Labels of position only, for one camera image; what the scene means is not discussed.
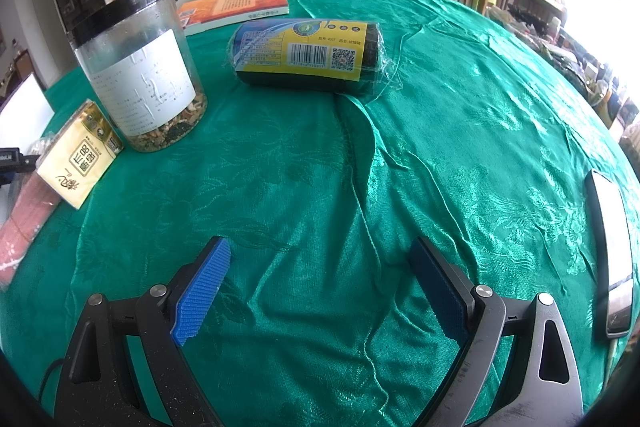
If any smartphone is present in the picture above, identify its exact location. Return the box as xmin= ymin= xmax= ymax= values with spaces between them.
xmin=584 ymin=168 xmax=635 ymax=340

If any yellow label sponge pack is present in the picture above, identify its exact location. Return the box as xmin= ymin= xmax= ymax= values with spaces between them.
xmin=220 ymin=18 xmax=401 ymax=100

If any orange cover book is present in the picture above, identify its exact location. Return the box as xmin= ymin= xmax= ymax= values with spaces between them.
xmin=176 ymin=0 xmax=291 ymax=38

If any clear jar black lid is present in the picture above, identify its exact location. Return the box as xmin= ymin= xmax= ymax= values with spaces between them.
xmin=67 ymin=0 xmax=208 ymax=154

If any tissue pack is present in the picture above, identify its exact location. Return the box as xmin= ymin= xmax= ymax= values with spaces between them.
xmin=36 ymin=99 xmax=125 ymax=211

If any clutter by window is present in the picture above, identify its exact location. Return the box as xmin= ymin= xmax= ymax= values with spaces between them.
xmin=492 ymin=2 xmax=640 ymax=148

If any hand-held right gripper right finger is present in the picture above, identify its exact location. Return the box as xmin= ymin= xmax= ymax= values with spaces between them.
xmin=409 ymin=237 xmax=583 ymax=427

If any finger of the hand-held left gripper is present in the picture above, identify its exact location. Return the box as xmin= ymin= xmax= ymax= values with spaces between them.
xmin=0 ymin=148 xmax=40 ymax=172

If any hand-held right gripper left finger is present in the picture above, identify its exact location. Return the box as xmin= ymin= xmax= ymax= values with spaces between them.
xmin=54 ymin=235 xmax=232 ymax=427

